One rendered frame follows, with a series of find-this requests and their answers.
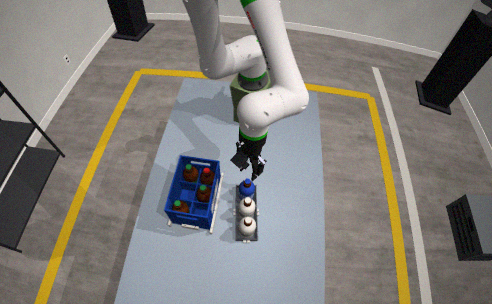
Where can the brown bottle with green cap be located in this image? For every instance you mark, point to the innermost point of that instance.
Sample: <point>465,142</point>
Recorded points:
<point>203,195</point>
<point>190,174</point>

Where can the white bottle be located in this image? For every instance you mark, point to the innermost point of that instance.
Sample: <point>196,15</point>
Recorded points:
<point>247,226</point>
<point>246,208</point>

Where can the brown bottle with red cap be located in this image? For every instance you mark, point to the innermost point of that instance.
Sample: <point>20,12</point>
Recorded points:
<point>208,177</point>

